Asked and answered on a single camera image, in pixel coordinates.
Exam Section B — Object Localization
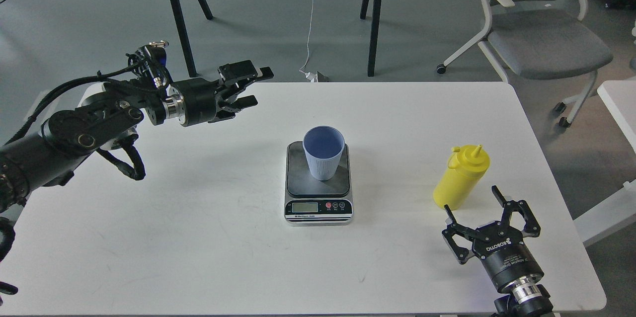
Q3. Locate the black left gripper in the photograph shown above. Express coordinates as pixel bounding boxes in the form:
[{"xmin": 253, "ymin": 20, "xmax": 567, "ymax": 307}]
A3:
[{"xmin": 172, "ymin": 60, "xmax": 274, "ymax": 127}]

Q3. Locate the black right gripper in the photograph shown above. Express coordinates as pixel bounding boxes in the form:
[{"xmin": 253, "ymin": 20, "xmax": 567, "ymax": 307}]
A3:
[{"xmin": 442, "ymin": 185, "xmax": 545, "ymax": 294}]

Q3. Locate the yellow squeeze bottle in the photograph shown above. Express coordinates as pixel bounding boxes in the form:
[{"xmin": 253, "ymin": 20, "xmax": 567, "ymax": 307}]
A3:
[{"xmin": 432, "ymin": 145, "xmax": 490, "ymax": 210}]

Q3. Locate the blue plastic cup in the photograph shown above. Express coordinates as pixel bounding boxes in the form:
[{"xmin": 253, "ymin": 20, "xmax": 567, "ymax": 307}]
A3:
[{"xmin": 302, "ymin": 125, "xmax": 345, "ymax": 181}]

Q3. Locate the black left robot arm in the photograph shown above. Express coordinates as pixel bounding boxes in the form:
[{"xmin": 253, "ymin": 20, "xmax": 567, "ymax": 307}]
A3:
[{"xmin": 0, "ymin": 40, "xmax": 273, "ymax": 212}]

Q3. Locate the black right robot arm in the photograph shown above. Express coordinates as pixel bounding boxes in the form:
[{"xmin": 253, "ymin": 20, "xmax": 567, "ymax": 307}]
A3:
[{"xmin": 442, "ymin": 185, "xmax": 554, "ymax": 317}]

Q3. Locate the black digital kitchen scale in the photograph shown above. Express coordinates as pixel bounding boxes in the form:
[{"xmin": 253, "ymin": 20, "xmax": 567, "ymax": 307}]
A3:
[{"xmin": 283, "ymin": 141, "xmax": 354, "ymax": 226}]

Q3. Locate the grey office chair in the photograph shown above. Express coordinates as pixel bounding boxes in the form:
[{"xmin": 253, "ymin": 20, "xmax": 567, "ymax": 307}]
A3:
[{"xmin": 436, "ymin": 0, "xmax": 613, "ymax": 128}]

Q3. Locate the white hanging cable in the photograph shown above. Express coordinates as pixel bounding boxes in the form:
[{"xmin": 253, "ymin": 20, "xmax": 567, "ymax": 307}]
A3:
[{"xmin": 299, "ymin": 0, "xmax": 318, "ymax": 81}]

